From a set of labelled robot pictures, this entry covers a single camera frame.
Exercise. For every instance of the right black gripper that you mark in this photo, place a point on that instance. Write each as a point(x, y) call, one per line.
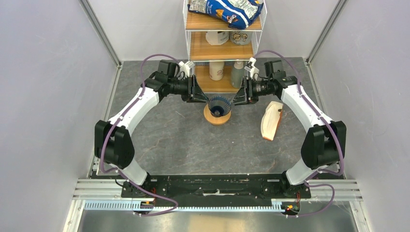
point(243, 96)

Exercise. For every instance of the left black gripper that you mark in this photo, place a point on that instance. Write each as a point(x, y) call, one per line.
point(197, 94)

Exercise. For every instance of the blue ribbed coffee dripper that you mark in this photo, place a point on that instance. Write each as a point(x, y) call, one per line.
point(219, 106)

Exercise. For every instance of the round wooden dripper stand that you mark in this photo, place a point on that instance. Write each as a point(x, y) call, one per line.
point(215, 120)

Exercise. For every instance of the white wire wooden shelf rack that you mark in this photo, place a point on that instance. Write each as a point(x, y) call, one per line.
point(201, 52)

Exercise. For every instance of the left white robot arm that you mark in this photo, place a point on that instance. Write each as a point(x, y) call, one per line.
point(112, 138)

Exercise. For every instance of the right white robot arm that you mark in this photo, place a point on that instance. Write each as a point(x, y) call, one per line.
point(325, 139)

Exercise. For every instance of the white coffee filter stack holder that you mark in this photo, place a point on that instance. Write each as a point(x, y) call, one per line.
point(271, 120)

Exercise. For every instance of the grey green spray bottle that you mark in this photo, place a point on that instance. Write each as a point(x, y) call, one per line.
point(237, 73)

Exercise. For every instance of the white small bottle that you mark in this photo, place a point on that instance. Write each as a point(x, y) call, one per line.
point(216, 70)

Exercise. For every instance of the white plastic jug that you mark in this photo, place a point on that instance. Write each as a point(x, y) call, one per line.
point(217, 37)

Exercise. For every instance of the blue chips bag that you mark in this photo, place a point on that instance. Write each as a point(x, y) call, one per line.
point(238, 14)

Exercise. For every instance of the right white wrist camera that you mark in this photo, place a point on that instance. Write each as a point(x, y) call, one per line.
point(251, 71)

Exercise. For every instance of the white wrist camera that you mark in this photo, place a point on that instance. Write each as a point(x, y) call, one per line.
point(251, 71)
point(185, 68)

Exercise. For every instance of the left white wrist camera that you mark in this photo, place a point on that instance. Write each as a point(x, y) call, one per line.
point(185, 68)

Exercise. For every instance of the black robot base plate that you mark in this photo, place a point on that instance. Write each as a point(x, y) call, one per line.
point(222, 190)

